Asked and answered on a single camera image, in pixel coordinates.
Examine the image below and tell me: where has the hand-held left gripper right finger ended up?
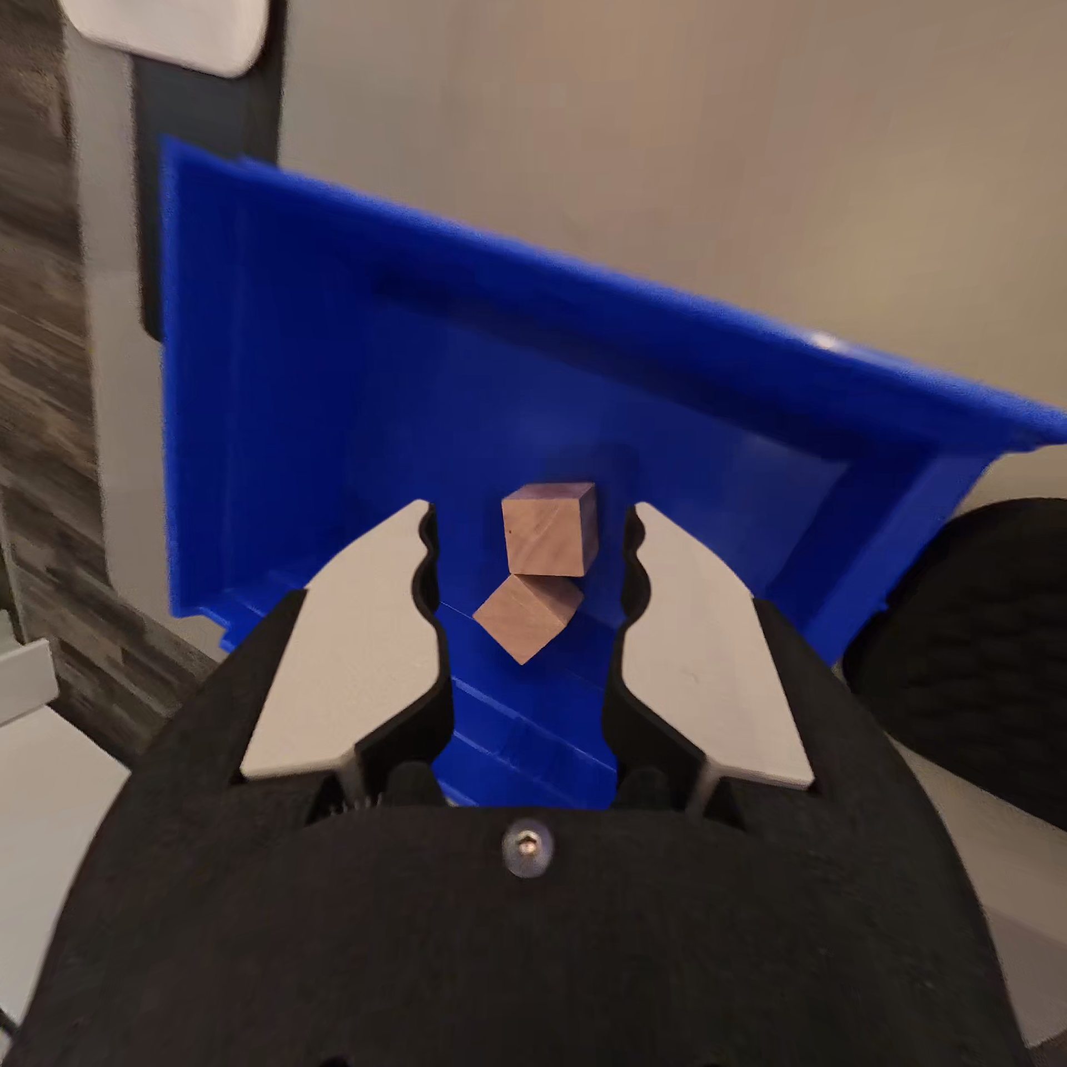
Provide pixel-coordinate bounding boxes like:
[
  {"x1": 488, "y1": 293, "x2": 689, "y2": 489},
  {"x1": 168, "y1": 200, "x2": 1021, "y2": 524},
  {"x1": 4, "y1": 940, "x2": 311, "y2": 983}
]
[{"x1": 607, "y1": 500, "x2": 816, "y2": 814}]

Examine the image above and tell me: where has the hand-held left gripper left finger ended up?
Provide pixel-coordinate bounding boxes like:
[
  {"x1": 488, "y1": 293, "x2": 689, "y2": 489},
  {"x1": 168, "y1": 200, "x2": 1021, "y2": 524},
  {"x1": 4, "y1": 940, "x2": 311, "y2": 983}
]
[{"x1": 239, "y1": 498, "x2": 455, "y2": 810}]

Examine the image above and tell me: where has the blue plastic bin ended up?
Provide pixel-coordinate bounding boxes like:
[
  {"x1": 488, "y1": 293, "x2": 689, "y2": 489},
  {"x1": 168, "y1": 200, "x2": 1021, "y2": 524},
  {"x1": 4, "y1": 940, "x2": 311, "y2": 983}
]
[{"x1": 160, "y1": 135, "x2": 1067, "y2": 810}]

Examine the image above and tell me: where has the black textured pad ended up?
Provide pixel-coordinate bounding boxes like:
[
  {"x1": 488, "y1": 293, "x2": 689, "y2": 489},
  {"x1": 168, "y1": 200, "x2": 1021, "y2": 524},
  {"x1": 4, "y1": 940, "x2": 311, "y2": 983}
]
[{"x1": 842, "y1": 498, "x2": 1067, "y2": 811}]

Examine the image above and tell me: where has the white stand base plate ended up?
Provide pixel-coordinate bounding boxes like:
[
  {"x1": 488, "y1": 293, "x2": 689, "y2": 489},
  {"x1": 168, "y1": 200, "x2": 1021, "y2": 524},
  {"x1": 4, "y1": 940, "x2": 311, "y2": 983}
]
[{"x1": 58, "y1": 0, "x2": 272, "y2": 80}]

